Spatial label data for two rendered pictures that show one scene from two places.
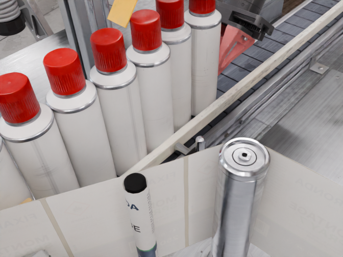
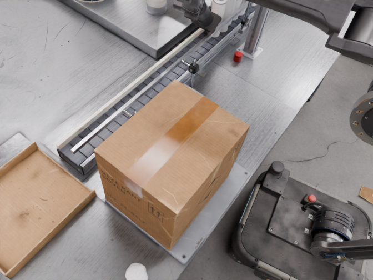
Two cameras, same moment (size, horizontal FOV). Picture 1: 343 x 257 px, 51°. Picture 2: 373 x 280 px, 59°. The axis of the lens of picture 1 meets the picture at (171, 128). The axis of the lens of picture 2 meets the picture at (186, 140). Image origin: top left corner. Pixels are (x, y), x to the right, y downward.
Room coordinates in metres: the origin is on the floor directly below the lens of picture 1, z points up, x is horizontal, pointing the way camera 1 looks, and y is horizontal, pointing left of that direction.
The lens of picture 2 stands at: (1.53, -0.41, 1.77)
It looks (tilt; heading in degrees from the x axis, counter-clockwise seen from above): 56 degrees down; 163
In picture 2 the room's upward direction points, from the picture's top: 10 degrees clockwise
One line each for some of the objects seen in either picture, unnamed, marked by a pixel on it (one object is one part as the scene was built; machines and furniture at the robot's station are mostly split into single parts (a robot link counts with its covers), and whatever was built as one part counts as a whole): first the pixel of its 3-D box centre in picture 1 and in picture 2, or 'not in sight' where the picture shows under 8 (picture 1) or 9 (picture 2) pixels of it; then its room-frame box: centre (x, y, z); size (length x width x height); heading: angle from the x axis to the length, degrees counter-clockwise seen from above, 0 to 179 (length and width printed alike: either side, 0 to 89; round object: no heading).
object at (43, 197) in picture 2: not in sight; (23, 203); (1.11, -0.73, 0.85); 0.30 x 0.26 x 0.04; 135
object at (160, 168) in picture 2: not in sight; (172, 165); (1.10, -0.31, 0.99); 0.30 x 0.24 x 0.27; 135
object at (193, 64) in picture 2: not in sight; (187, 74); (0.69, -0.20, 0.91); 0.07 x 0.03 x 0.16; 45
